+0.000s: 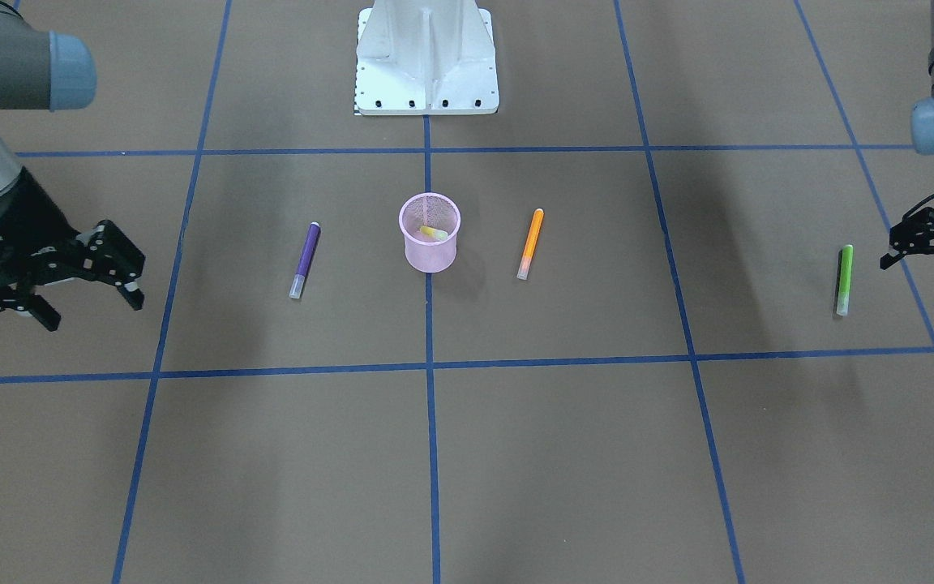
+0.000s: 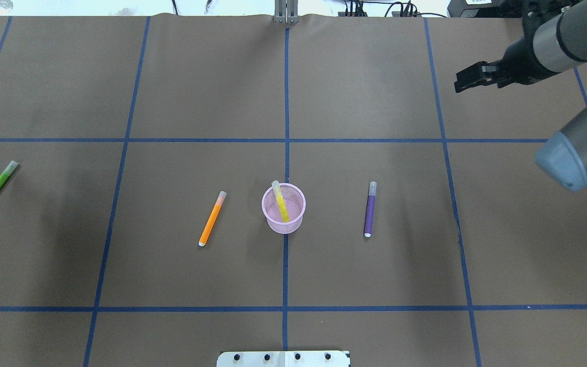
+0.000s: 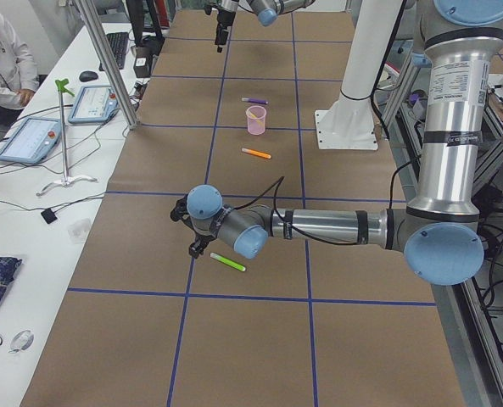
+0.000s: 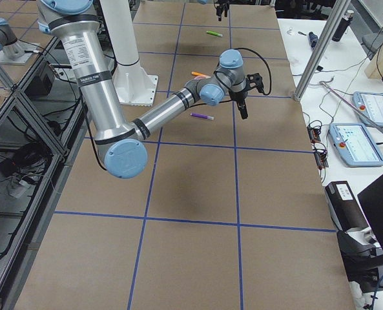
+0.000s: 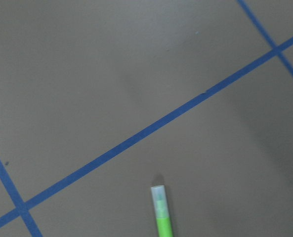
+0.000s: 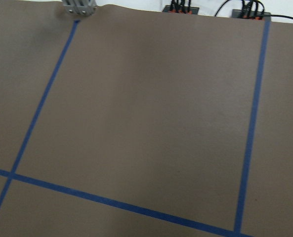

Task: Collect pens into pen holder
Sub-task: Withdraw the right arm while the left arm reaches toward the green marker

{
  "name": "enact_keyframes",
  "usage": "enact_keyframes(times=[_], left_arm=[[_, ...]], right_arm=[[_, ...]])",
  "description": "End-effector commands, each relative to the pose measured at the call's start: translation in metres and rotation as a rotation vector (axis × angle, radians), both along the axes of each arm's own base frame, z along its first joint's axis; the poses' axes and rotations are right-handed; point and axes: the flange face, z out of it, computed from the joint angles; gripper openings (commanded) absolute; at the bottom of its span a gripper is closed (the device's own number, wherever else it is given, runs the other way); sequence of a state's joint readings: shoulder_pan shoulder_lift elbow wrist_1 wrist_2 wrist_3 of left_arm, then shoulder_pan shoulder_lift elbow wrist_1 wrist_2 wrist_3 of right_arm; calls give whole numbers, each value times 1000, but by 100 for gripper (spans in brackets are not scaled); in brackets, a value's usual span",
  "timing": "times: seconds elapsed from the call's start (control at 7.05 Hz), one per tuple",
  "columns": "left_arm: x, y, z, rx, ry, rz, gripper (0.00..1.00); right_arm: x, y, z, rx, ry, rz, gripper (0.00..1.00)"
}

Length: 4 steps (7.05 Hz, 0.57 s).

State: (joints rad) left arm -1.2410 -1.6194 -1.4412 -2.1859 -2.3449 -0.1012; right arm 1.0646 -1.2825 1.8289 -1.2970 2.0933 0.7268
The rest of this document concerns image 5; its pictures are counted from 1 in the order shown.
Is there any green highlighter pen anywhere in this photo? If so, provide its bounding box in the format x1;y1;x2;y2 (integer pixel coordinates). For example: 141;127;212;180
151;185;173;237

